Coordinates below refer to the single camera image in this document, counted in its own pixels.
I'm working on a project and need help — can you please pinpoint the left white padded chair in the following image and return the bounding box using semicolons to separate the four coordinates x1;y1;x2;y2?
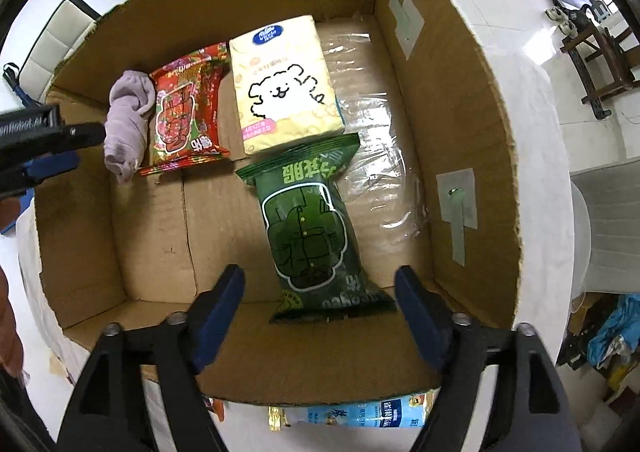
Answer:
18;0;101;102

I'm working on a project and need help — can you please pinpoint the green snack packet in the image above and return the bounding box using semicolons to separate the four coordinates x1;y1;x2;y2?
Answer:
236;134;396;323

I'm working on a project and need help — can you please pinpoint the red snack packet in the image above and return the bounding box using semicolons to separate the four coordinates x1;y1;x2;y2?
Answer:
139;42;230;176

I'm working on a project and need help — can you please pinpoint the orange snack packet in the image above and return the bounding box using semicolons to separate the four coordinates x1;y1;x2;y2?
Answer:
204;397;226;423

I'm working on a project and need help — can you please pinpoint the blue white tube packet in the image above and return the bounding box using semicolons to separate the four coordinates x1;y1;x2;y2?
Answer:
268;389;439;432

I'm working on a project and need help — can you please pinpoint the yellow tissue pack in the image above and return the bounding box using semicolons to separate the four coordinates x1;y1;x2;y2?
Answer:
229;16;345;155

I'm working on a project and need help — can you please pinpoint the grey table cloth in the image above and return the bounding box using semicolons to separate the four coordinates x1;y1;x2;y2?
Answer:
14;0;576;452

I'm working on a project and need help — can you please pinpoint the dark wooden chair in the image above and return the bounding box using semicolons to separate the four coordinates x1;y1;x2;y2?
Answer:
561;6;639;120

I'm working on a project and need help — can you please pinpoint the purple sock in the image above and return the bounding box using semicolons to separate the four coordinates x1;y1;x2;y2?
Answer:
103;70;156;183

